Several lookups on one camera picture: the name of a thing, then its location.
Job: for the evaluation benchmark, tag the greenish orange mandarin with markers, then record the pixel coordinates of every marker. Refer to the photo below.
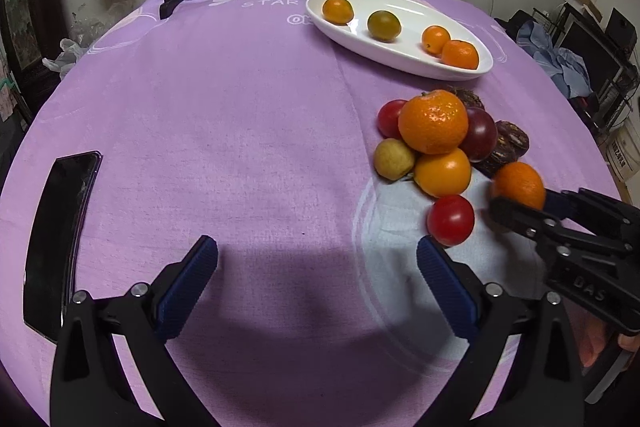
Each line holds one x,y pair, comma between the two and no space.
384,25

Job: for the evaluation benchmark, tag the black computer monitor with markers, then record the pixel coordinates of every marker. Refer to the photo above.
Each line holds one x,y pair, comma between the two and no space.
595,52

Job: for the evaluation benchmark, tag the black bag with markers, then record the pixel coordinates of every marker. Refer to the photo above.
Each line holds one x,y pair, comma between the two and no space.
525,23

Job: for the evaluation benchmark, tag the person's right hand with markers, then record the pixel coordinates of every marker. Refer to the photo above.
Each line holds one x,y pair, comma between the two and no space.
592,342

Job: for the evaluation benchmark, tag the black smartphone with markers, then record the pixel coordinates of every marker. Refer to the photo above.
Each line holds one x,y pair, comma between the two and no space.
60,232

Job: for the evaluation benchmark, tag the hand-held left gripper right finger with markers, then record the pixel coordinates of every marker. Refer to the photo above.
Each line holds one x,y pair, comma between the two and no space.
445,282

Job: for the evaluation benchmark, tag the red tomato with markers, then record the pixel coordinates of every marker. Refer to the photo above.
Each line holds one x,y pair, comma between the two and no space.
450,220
390,117

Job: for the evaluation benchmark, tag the black speaker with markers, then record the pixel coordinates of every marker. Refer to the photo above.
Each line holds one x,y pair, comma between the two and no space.
622,27

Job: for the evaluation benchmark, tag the white oval plate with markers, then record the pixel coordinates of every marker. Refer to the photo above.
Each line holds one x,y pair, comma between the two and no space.
400,52

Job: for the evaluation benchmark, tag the cardboard box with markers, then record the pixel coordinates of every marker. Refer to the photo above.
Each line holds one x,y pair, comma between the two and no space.
625,154

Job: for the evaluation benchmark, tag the small yellow fruit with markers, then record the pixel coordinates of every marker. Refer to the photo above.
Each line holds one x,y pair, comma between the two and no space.
394,158

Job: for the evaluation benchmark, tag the white plastic bag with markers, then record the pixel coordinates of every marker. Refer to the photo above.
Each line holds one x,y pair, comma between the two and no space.
62,59

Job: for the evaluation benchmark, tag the blue clothing pile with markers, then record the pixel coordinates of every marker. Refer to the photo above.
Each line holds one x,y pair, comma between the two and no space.
565,67

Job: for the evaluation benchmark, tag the large orange mandarin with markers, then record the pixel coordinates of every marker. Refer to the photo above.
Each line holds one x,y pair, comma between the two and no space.
433,122

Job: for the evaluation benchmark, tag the small orange mandarin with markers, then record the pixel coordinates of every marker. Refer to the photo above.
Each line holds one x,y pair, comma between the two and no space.
337,10
460,55
435,39

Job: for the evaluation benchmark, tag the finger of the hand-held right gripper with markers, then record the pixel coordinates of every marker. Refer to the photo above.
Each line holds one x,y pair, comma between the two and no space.
520,214
555,202

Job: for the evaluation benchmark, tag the dark brown passion fruit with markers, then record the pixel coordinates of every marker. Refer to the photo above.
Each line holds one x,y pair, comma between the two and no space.
470,98
512,141

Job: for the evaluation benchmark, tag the purple tablecloth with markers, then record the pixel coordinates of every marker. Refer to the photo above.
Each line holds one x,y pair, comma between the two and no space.
225,132

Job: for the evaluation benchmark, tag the purple plum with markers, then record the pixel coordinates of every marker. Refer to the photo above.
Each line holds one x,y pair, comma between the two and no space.
481,134

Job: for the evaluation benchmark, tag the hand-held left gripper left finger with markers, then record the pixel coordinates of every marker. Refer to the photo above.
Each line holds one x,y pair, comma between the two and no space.
192,287

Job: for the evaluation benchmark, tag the smooth orange tomato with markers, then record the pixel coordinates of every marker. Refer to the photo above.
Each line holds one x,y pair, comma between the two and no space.
442,172

